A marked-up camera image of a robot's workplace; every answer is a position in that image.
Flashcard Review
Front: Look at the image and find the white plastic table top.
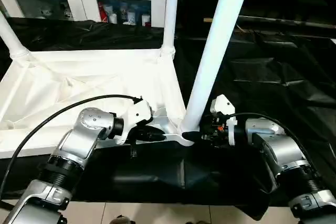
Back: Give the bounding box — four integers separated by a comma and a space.
0, 48, 197, 159

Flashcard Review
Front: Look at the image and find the black mat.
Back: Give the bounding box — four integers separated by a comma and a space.
0, 17, 336, 219

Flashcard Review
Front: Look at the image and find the long black bar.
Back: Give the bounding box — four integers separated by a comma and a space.
205, 16, 336, 30

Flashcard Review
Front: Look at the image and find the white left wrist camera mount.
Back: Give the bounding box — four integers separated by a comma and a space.
113, 100, 154, 145

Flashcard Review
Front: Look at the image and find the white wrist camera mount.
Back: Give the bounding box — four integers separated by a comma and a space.
113, 100, 154, 145
210, 94, 238, 145

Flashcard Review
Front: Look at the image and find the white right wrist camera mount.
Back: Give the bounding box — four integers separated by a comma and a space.
210, 94, 238, 145

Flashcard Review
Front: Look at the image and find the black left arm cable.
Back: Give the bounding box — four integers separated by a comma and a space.
0, 94, 143, 198

